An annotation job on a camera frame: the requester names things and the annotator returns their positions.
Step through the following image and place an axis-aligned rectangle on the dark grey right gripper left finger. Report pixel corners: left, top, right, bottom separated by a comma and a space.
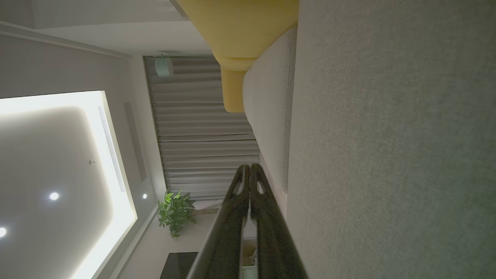
186, 164, 251, 279

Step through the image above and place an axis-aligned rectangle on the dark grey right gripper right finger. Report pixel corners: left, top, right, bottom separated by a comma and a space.
250, 164, 309, 279

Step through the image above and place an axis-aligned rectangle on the beige and teal TV cabinet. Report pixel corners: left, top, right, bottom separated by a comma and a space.
240, 238, 259, 279

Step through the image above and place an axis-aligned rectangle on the green leafy house plant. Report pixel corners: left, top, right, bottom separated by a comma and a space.
157, 189, 196, 240

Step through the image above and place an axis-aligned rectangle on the black television screen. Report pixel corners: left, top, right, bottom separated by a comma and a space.
159, 252, 199, 279

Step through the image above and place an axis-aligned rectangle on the grey pleated curtain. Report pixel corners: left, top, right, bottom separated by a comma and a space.
144, 56, 260, 201

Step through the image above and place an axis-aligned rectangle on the grey fabric sofa seat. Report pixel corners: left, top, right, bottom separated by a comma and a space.
286, 0, 496, 279

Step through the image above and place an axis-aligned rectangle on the pale green pendant lamp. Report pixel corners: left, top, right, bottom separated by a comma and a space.
154, 54, 174, 78

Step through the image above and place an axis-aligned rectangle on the yellow sofa cushion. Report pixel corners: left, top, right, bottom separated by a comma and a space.
175, 0, 300, 113

